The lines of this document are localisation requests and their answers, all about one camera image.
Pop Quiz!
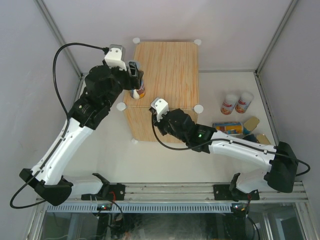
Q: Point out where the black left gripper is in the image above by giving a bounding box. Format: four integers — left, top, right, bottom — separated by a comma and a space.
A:
102, 58, 143, 109

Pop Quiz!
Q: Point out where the blue can with spoon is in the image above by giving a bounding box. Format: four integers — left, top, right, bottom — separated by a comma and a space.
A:
129, 80, 145, 100

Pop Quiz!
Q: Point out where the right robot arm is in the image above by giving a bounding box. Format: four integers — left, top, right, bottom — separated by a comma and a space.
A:
149, 107, 298, 202

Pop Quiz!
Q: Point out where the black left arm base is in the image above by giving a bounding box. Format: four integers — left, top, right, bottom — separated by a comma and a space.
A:
81, 173, 126, 201

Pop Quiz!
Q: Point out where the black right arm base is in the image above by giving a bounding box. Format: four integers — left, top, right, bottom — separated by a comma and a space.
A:
213, 173, 260, 202

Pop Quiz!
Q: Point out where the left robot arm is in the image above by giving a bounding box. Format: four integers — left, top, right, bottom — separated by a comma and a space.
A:
19, 61, 143, 206

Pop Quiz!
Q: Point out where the wooden cabinet box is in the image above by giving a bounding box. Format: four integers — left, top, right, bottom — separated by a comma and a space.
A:
123, 41, 200, 144

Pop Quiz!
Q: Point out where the blue yellow lying can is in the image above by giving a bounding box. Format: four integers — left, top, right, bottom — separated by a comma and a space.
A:
212, 121, 244, 135

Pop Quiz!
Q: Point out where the white red label can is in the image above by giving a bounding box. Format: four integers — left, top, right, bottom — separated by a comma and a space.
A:
220, 94, 239, 115
235, 91, 254, 114

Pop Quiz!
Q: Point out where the gold rectangular tin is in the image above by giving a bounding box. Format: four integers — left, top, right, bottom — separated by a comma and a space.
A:
243, 116, 260, 135

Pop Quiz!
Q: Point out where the blue rectangular tin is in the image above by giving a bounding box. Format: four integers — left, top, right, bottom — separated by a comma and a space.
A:
242, 133, 271, 145

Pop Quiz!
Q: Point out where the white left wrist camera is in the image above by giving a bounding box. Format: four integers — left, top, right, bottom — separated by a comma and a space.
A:
104, 44, 127, 71

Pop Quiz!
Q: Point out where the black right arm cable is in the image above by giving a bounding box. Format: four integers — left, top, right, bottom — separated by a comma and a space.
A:
150, 109, 312, 177

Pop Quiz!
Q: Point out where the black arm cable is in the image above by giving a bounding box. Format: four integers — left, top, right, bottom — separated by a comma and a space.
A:
9, 42, 111, 210
150, 109, 312, 177

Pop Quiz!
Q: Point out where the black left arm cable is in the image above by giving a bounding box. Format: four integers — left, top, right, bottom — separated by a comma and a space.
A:
9, 42, 111, 210

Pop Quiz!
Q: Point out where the aluminium mounting rail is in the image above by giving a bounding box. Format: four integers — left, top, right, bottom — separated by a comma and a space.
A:
37, 182, 307, 201

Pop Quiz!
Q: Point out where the grey slotted cable duct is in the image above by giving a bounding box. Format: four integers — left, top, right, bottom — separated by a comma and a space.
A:
45, 202, 232, 214

